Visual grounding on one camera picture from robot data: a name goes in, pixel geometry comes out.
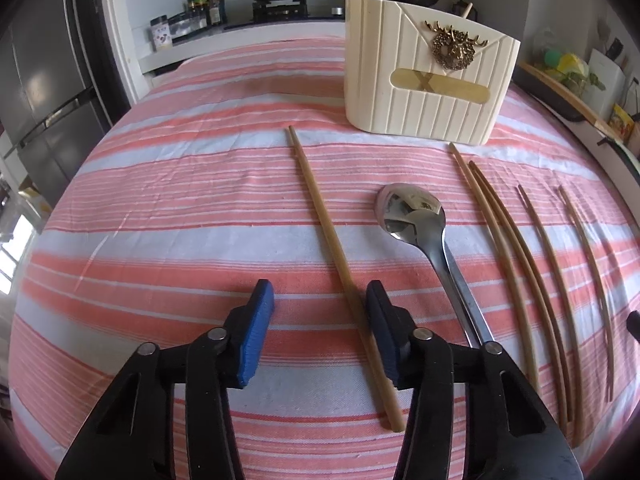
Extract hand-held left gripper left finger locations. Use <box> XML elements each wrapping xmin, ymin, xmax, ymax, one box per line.
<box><xmin>55</xmin><ymin>279</ymin><xmax>276</xmax><ymax>480</ymax></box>

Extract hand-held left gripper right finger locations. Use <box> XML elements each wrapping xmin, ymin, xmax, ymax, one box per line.
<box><xmin>365</xmin><ymin>280</ymin><xmax>586</xmax><ymax>480</ymax></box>

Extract white spice jar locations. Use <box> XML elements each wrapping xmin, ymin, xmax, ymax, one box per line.
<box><xmin>150</xmin><ymin>16</ymin><xmax>173</xmax><ymax>52</ymax></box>

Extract grey steel refrigerator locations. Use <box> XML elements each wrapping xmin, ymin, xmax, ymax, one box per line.
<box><xmin>0</xmin><ymin>0</ymin><xmax>118</xmax><ymax>206</ymax></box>

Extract white kitchen counter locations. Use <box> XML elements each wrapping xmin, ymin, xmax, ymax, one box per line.
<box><xmin>137</xmin><ymin>15</ymin><xmax>351</xmax><ymax>78</ymax></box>

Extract yellow green plastic bag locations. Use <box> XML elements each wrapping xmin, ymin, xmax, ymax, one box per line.
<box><xmin>531</xmin><ymin>30</ymin><xmax>592</xmax><ymax>93</ymax></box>

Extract white knife block box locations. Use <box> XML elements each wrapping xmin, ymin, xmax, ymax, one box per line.
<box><xmin>587</xmin><ymin>49</ymin><xmax>627</xmax><ymax>111</ymax></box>

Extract black gas stove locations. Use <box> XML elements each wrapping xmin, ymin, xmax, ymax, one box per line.
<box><xmin>223</xmin><ymin>0</ymin><xmax>347</xmax><ymax>30</ymax></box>

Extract clear seasoning box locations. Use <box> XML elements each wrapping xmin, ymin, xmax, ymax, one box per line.
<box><xmin>170</xmin><ymin>10</ymin><xmax>208</xmax><ymax>39</ymax></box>

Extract cream ribbed utensil holder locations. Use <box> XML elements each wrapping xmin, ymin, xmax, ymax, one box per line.
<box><xmin>344</xmin><ymin>0</ymin><xmax>522</xmax><ymax>146</ymax></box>

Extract dark wooden chopstick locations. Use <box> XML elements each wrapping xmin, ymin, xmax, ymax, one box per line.
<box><xmin>557</xmin><ymin>186</ymin><xmax>614</xmax><ymax>403</ymax></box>
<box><xmin>468</xmin><ymin>161</ymin><xmax>573</xmax><ymax>423</ymax></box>
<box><xmin>517</xmin><ymin>185</ymin><xmax>586</xmax><ymax>449</ymax></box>

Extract black tray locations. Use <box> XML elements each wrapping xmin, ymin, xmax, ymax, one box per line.
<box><xmin>512</xmin><ymin>62</ymin><xmax>588</xmax><ymax>122</ymax></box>

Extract wooden cutting board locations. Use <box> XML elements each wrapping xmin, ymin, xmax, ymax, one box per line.
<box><xmin>520</xmin><ymin>62</ymin><xmax>622</xmax><ymax>139</ymax></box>

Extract pink striped tablecloth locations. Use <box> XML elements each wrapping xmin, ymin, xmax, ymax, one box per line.
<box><xmin>7</xmin><ymin>35</ymin><xmax>640</xmax><ymax>480</ymax></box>

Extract yellow snack packet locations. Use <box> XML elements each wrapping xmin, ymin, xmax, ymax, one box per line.
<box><xmin>609</xmin><ymin>104</ymin><xmax>637</xmax><ymax>140</ymax></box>

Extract stainless steel spoon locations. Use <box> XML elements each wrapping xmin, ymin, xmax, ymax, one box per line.
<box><xmin>375</xmin><ymin>183</ymin><xmax>498</xmax><ymax>351</ymax></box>

